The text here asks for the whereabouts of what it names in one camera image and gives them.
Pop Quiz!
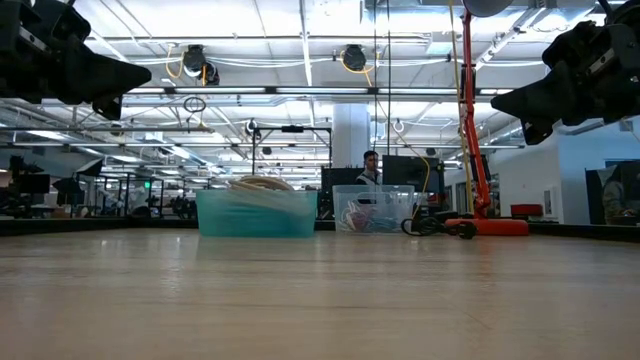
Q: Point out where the red desk lamp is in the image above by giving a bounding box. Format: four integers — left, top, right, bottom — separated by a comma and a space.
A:
443, 0, 531, 237

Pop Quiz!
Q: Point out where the clear plastic bin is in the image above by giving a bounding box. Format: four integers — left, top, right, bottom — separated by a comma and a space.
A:
332, 183, 416, 234

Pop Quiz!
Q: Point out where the black ceiling cord reel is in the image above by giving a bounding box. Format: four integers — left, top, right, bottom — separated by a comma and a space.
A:
339, 43, 369, 72
180, 43, 221, 86

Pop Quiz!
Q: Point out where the dark background workstation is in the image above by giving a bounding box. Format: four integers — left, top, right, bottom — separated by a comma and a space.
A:
0, 154, 54, 219

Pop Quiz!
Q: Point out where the black lamp power cord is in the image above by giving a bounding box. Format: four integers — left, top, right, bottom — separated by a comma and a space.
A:
399, 213, 480, 241

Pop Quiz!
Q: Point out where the black background monitor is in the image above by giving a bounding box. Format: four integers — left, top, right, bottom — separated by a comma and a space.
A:
382, 154, 442, 194

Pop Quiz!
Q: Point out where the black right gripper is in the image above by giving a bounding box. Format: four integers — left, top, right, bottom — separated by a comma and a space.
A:
490, 0, 640, 146

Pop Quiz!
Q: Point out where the magenta braided cable bundle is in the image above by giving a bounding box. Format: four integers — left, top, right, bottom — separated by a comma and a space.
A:
347, 199, 376, 230

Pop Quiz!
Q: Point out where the person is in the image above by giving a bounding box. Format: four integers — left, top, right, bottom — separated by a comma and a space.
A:
354, 149, 385, 187

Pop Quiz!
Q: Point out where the beige braided HDMI cable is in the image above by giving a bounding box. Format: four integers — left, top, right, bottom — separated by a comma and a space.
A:
225, 174, 296, 194

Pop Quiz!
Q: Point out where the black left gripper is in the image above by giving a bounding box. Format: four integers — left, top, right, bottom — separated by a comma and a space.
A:
0, 0, 153, 121

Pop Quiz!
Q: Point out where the teal translucent plastic bin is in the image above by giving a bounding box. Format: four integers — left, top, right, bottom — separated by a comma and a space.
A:
194, 188, 320, 239

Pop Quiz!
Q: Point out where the black background rig frame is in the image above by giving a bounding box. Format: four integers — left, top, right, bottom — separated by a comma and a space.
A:
251, 124, 335, 176

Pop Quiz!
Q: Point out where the red background box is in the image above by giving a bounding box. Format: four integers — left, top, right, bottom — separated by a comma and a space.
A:
509, 202, 545, 217

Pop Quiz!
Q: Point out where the white building column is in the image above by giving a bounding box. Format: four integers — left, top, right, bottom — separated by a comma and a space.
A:
332, 102, 372, 169

